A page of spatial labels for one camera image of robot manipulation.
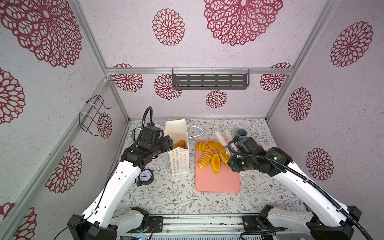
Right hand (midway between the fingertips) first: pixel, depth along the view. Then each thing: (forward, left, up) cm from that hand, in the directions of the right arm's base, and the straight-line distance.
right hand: (229, 163), depth 70 cm
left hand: (+8, +31, +3) cm, 32 cm away
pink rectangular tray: (0, 0, -22) cm, 22 cm away
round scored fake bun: (+23, +13, -18) cm, 32 cm away
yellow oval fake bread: (+11, +4, -19) cm, 22 cm away
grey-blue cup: (+35, -16, -18) cm, 42 cm away
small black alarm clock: (0, +46, -19) cm, 50 cm away
